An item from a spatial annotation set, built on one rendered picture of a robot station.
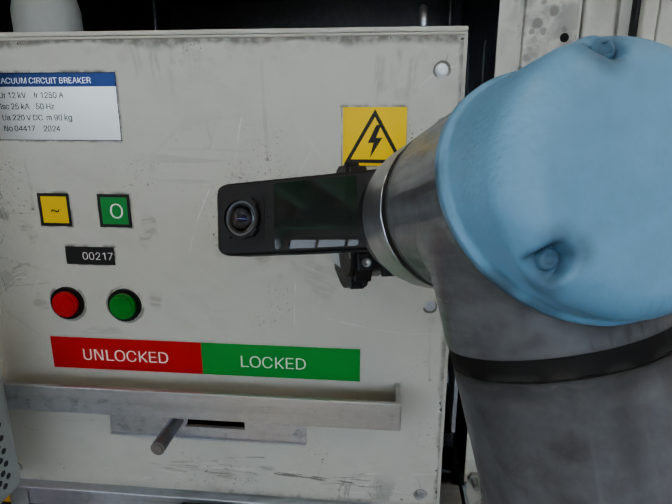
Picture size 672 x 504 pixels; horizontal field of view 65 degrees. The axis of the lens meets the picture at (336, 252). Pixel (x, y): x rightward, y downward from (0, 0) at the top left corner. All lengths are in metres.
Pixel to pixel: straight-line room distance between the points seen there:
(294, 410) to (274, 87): 0.29
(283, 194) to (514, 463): 0.20
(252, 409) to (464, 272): 0.38
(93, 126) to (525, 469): 0.46
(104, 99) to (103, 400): 0.28
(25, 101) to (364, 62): 0.31
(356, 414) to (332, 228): 0.25
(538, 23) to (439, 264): 0.39
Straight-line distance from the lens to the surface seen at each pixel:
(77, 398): 0.59
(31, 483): 0.72
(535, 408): 0.17
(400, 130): 0.47
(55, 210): 0.57
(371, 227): 0.25
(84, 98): 0.54
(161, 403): 0.55
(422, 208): 0.18
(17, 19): 0.62
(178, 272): 0.53
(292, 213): 0.31
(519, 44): 0.54
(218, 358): 0.55
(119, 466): 0.67
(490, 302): 0.16
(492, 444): 0.19
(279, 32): 0.48
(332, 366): 0.53
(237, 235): 0.33
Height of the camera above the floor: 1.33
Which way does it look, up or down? 15 degrees down
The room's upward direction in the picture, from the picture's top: straight up
